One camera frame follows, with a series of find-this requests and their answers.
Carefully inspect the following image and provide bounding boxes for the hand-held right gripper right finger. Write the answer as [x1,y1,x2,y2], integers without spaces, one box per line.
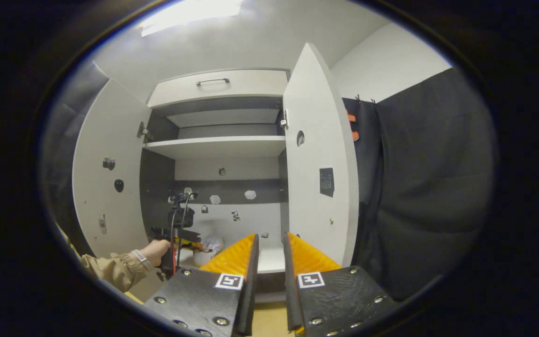
[283,232,399,337]

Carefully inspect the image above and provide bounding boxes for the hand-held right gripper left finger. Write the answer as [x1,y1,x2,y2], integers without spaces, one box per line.
[143,233,260,337]

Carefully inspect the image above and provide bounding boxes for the white striped shoe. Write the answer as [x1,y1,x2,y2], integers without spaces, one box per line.
[192,235,226,267]

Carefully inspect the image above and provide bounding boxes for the white shoe cabinet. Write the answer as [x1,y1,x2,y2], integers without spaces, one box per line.
[139,68,291,302]

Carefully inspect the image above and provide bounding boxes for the white cabinet door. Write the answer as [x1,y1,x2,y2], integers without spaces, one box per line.
[72,77,169,302]
[283,43,360,268]

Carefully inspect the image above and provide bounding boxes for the white cabinet shelf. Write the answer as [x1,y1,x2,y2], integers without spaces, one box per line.
[144,136,287,159]

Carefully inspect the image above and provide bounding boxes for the white wristband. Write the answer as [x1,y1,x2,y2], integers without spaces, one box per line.
[131,249,152,271]

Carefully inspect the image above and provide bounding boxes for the white drawer front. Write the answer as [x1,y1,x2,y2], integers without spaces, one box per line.
[147,69,290,108]

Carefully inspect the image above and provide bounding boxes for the black backdrop cloth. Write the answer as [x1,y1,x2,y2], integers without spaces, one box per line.
[342,68,499,300]

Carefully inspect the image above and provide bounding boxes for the ceiling light panel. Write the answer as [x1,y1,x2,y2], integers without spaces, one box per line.
[141,0,244,37]

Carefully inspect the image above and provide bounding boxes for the black cable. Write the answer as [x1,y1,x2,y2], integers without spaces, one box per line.
[170,193,193,277]

